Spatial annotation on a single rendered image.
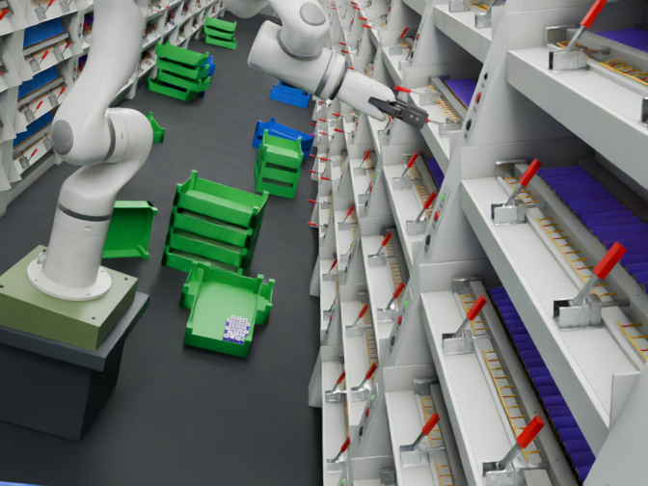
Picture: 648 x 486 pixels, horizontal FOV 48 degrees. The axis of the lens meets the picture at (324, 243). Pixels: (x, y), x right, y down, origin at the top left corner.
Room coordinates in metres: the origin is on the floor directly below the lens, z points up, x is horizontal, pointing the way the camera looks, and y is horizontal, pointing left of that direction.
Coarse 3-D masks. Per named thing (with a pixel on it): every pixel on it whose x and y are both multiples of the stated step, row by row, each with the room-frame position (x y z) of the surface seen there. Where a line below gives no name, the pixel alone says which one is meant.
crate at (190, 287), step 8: (192, 264) 2.29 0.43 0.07; (192, 272) 2.29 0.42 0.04; (200, 272) 2.31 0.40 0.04; (192, 280) 2.29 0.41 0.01; (272, 280) 2.34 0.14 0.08; (184, 288) 2.11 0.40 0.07; (192, 288) 2.25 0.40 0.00; (264, 288) 2.34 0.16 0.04; (272, 288) 2.32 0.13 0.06; (184, 296) 2.11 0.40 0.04; (192, 296) 2.12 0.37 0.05; (264, 296) 2.34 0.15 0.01; (184, 304) 2.11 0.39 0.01; (192, 304) 2.12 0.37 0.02; (264, 304) 2.29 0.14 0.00; (256, 312) 2.14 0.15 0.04; (264, 312) 2.15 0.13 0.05; (256, 320) 2.14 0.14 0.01; (264, 320) 2.15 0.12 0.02
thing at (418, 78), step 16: (448, 64) 1.78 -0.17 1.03; (464, 64) 1.78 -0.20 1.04; (480, 64) 1.79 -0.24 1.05; (416, 80) 1.77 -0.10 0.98; (416, 96) 1.68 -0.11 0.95; (432, 112) 1.52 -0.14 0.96; (432, 128) 1.39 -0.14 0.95; (432, 144) 1.37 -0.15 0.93; (448, 144) 1.27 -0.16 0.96; (448, 160) 1.18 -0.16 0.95
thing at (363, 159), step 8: (368, 144) 2.47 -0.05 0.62; (352, 152) 2.46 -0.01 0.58; (360, 152) 2.47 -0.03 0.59; (368, 152) 2.29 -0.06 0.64; (352, 160) 2.45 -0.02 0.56; (360, 160) 2.45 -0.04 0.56; (368, 160) 2.41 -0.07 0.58; (376, 160) 2.36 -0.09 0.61; (352, 168) 2.36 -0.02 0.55; (360, 168) 2.29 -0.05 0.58; (368, 168) 2.29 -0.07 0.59; (352, 176) 2.27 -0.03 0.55; (360, 176) 2.27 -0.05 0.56; (368, 176) 2.24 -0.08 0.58; (352, 184) 2.28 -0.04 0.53; (360, 184) 2.19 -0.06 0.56; (368, 184) 2.18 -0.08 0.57; (360, 192) 2.12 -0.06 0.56; (360, 200) 2.01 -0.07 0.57; (360, 208) 1.86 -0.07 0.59; (360, 216) 1.87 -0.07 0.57
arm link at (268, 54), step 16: (272, 32) 1.26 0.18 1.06; (256, 48) 1.25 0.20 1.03; (272, 48) 1.25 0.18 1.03; (256, 64) 1.26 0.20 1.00; (272, 64) 1.25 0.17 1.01; (288, 64) 1.25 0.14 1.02; (304, 64) 1.25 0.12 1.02; (320, 64) 1.26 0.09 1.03; (288, 80) 1.27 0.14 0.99; (304, 80) 1.26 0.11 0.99; (320, 80) 1.26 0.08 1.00
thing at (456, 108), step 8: (432, 80) 1.73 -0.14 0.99; (440, 80) 1.72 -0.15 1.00; (440, 88) 1.64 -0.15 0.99; (440, 96) 1.62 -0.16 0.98; (448, 96) 1.54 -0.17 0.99; (448, 104) 1.51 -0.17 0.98; (456, 104) 1.47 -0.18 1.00; (448, 112) 1.47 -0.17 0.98; (456, 112) 1.42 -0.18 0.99; (464, 112) 1.40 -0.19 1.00; (464, 120) 1.34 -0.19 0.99
